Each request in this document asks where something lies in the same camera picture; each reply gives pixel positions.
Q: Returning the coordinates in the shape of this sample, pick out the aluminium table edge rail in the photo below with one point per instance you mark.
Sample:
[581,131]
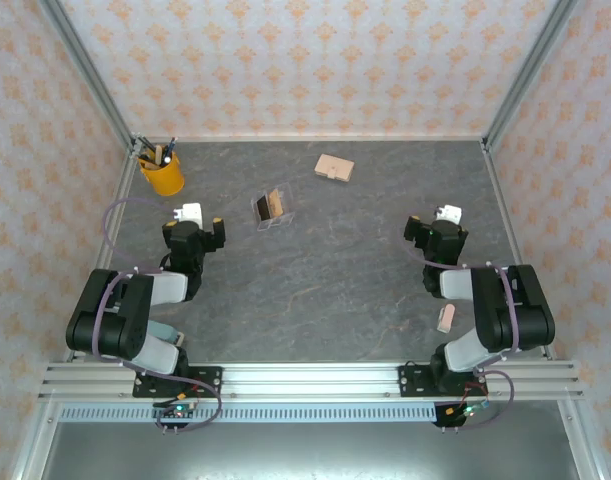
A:
[502,200]
[310,138]
[122,175]

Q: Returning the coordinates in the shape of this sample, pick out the black pen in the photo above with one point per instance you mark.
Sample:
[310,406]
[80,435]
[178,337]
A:
[147,144]

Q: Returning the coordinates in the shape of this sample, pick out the blue pen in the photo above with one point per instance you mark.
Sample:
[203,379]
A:
[171,146]

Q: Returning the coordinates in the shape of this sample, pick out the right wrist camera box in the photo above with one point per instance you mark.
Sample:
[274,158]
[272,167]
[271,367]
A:
[452,212]

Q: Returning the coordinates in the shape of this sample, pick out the small pink eraser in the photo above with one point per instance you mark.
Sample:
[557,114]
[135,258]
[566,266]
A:
[446,317]

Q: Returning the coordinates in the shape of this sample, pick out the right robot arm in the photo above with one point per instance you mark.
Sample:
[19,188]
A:
[515,320]

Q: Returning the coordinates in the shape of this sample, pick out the grey metal panel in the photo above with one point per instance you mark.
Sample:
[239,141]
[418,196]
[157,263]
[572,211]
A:
[310,450]

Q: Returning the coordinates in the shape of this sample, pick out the tan card in stand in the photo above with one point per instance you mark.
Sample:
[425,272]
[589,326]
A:
[275,204]

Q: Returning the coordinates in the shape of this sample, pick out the aluminium mounting rail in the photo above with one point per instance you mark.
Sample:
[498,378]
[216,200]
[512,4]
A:
[310,380]

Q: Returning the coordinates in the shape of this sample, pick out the white capped marker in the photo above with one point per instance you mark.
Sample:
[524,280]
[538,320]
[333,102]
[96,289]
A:
[168,159]

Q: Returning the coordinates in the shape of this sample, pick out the clear acrylic card stand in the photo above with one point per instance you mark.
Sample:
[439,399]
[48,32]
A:
[284,220]

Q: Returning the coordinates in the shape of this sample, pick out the yellow pen cup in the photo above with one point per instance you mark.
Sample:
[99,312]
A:
[167,180]

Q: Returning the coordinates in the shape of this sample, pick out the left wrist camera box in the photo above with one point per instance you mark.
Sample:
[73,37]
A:
[191,212]

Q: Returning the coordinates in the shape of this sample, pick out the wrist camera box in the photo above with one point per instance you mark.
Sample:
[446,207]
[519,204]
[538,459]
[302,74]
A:
[191,212]
[452,212]

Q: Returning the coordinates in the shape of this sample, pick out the controller circuit board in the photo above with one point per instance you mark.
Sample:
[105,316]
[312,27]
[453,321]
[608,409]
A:
[465,411]
[179,411]

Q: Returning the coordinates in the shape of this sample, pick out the teal block with tan edge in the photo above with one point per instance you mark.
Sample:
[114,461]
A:
[162,331]

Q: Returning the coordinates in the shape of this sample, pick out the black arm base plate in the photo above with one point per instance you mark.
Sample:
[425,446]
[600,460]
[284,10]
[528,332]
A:
[412,382]
[210,380]

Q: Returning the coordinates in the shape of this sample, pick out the aluminium frame post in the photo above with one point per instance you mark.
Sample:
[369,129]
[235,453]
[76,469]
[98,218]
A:
[527,70]
[90,70]

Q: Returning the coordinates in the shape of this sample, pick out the black card in stand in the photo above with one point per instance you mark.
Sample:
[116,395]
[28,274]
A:
[261,209]

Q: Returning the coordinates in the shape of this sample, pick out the wooden craft stick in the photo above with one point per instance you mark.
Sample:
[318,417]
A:
[158,155]

